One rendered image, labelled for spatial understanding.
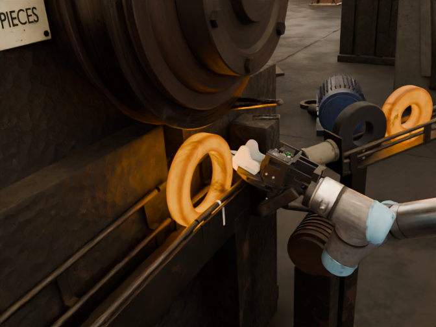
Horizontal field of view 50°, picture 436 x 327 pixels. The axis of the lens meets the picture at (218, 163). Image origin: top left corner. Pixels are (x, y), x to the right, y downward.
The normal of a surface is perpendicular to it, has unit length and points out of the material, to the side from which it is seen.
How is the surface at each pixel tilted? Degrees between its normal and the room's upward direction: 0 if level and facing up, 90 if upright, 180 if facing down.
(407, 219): 70
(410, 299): 0
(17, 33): 90
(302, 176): 90
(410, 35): 90
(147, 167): 90
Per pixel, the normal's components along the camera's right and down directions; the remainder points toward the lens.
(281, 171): -0.51, 0.39
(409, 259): -0.06, -0.90
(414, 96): 0.41, 0.37
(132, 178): 0.85, 0.18
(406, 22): -0.70, 0.34
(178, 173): -0.47, -0.20
